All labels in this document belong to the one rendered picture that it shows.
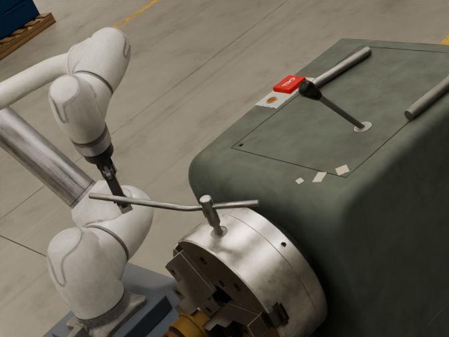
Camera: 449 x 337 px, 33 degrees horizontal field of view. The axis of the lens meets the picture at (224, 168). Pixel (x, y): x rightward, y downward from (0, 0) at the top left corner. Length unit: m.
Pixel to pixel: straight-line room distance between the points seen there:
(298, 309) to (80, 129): 0.64
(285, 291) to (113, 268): 0.76
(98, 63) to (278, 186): 0.54
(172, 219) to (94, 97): 2.37
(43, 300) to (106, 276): 1.95
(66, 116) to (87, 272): 0.49
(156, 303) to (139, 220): 0.24
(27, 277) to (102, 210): 2.16
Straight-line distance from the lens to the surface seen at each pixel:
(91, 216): 2.13
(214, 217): 1.41
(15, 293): 4.19
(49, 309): 3.90
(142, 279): 2.33
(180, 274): 1.51
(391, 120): 1.55
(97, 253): 2.03
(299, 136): 1.61
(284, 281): 1.41
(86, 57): 1.79
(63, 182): 2.16
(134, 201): 1.45
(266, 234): 1.43
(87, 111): 1.70
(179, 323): 1.48
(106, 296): 2.07
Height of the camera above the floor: 2.01
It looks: 28 degrees down
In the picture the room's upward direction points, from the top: 24 degrees counter-clockwise
